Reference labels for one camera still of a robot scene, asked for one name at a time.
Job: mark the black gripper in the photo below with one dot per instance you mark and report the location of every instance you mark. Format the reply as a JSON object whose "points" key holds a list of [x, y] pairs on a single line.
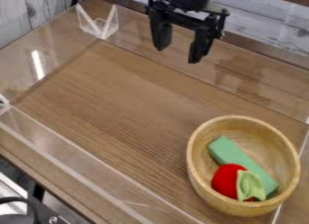
{"points": [[199, 15]]}

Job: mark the green foam block stick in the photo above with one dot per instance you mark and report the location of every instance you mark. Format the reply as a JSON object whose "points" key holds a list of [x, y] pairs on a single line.
{"points": [[226, 152]]}

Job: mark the brown wooden bowl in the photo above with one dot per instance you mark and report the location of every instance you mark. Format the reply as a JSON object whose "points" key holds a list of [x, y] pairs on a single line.
{"points": [[269, 148]]}

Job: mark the red plush tomato toy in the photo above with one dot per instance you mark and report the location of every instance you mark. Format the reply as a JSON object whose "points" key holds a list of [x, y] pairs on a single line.
{"points": [[232, 181]]}

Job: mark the clear acrylic front barrier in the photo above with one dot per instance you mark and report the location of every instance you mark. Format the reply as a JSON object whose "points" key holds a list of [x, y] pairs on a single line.
{"points": [[102, 193]]}

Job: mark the clear acrylic corner bracket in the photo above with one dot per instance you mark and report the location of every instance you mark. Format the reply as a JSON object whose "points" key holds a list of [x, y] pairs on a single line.
{"points": [[99, 28]]}

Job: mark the black table frame leg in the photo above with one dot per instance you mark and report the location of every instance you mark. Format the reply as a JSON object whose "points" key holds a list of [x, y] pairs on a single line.
{"points": [[51, 209]]}

